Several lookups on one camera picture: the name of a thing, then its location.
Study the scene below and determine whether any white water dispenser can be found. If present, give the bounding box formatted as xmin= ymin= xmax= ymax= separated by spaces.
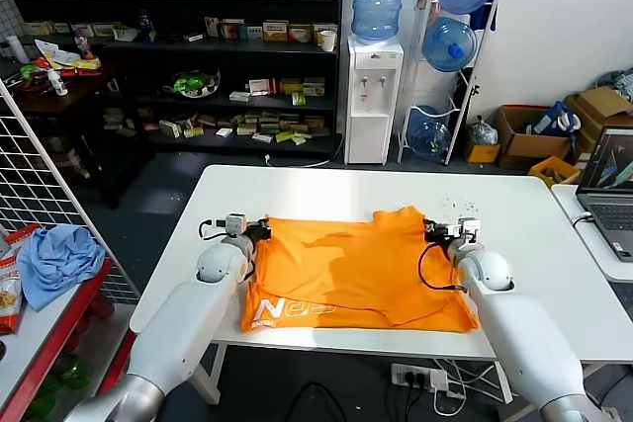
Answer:
xmin=344 ymin=35 xmax=405 ymax=166

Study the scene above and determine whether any grey plastic bag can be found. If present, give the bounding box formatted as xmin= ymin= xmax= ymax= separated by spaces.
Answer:
xmin=468 ymin=116 xmax=498 ymax=147

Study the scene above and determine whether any orange white medicine box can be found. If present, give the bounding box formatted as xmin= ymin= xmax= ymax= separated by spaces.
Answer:
xmin=262 ymin=20 xmax=290 ymax=42

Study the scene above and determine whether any pile of papers and packets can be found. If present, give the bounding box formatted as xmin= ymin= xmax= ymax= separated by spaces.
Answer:
xmin=33 ymin=39 xmax=102 ymax=71

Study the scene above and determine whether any upright blue water jug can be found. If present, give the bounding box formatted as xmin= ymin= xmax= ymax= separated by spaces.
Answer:
xmin=350 ymin=0 xmax=408 ymax=43

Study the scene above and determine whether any dark blue bottle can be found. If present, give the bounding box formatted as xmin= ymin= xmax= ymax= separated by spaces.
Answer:
xmin=136 ymin=9 xmax=157 ymax=43

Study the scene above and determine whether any black floor cable loop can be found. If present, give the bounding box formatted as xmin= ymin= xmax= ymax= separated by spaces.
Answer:
xmin=284 ymin=381 xmax=347 ymax=422

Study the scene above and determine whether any white metal jug rack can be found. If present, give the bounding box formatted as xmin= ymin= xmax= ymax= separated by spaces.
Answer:
xmin=397 ymin=0 xmax=499 ymax=167

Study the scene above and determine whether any white wire grid panel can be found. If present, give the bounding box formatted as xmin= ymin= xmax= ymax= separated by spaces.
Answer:
xmin=0 ymin=75 xmax=142 ymax=303

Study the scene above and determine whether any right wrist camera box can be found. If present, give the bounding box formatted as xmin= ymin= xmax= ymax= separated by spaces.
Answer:
xmin=457 ymin=216 xmax=482 ymax=245

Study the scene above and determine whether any open brown cardboard box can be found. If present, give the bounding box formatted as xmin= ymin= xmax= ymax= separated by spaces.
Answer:
xmin=493 ymin=104 xmax=573 ymax=170

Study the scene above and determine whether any blue shopping bag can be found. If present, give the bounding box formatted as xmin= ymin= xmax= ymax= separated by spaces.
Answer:
xmin=526 ymin=101 xmax=582 ymax=137

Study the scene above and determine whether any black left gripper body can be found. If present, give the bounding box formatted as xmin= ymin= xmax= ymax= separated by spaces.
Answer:
xmin=244 ymin=219 xmax=273 ymax=243

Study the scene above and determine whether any bowl with green bag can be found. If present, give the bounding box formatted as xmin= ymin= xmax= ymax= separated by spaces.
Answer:
xmin=164 ymin=69 xmax=222 ymax=99

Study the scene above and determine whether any small white side table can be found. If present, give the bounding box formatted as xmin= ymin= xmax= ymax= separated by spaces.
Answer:
xmin=550 ymin=183 xmax=633 ymax=284

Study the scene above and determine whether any light blue crumpled cloth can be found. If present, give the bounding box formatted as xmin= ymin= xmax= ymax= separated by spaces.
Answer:
xmin=17 ymin=223 xmax=107 ymax=312

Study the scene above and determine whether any stacked brown cardboard box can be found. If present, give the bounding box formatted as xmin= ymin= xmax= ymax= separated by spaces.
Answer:
xmin=565 ymin=86 xmax=633 ymax=165

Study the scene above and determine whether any dark wooden table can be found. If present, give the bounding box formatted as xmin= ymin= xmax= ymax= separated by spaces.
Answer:
xmin=0 ymin=59 xmax=154 ymax=210

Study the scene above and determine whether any red and white cart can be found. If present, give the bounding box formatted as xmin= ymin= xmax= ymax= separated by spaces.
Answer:
xmin=0 ymin=222 xmax=139 ymax=422

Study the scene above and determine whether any grey blue clothes pile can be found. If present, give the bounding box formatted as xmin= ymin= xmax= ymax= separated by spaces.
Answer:
xmin=590 ymin=66 xmax=633 ymax=101

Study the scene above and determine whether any large white table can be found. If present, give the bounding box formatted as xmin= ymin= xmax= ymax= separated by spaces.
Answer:
xmin=129 ymin=163 xmax=633 ymax=406

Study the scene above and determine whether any white cylinder container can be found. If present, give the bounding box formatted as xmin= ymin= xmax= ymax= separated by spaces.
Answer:
xmin=5 ymin=35 xmax=30 ymax=64

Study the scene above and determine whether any empty blue water jug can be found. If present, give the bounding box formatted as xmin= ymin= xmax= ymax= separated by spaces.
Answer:
xmin=407 ymin=105 xmax=452 ymax=160

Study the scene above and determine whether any green plastic bottle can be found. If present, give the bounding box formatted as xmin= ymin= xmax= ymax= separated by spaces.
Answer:
xmin=51 ymin=356 xmax=93 ymax=389

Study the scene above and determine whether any yellow plastic bin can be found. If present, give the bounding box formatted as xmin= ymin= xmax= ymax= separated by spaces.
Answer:
xmin=527 ymin=155 xmax=582 ymax=189

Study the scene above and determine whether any orange t-shirt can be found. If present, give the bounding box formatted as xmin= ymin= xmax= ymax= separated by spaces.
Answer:
xmin=240 ymin=204 xmax=481 ymax=334

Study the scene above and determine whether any red white snack bag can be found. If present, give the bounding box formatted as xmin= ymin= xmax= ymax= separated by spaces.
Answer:
xmin=0 ymin=222 xmax=44 ymax=334

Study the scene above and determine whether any small white plastic bottle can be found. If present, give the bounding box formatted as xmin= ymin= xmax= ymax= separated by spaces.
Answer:
xmin=47 ymin=68 xmax=69 ymax=97

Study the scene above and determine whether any black shelf unit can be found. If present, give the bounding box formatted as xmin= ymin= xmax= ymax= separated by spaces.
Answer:
xmin=0 ymin=0 xmax=346 ymax=155

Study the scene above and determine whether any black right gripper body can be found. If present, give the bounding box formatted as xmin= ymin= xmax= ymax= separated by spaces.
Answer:
xmin=434 ymin=223 xmax=461 ymax=245

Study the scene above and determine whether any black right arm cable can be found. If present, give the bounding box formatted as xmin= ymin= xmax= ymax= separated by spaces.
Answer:
xmin=418 ymin=243 xmax=469 ymax=293

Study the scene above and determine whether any white power strip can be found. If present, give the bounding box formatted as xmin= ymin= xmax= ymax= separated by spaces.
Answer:
xmin=391 ymin=362 xmax=449 ymax=392

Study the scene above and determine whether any pink drink bottle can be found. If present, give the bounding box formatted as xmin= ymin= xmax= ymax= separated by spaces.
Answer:
xmin=72 ymin=29 xmax=95 ymax=60

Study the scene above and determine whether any grey open laptop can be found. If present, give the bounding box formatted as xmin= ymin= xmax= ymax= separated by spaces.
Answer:
xmin=576 ymin=127 xmax=633 ymax=263

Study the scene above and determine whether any white floor power cable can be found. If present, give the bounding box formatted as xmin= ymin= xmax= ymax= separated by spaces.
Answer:
xmin=264 ymin=133 xmax=346 ymax=168

